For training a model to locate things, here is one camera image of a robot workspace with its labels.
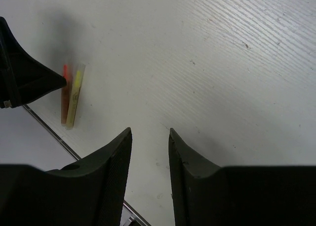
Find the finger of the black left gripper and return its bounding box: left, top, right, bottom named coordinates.
left=0, top=17, right=66, bottom=109

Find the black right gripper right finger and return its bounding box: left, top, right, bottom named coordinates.
left=168, top=129, right=316, bottom=226

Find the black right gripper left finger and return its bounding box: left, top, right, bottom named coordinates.
left=0, top=128, right=132, bottom=226

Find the yellow thin highlighter pen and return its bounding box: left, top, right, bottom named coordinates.
left=66, top=63, right=85, bottom=130

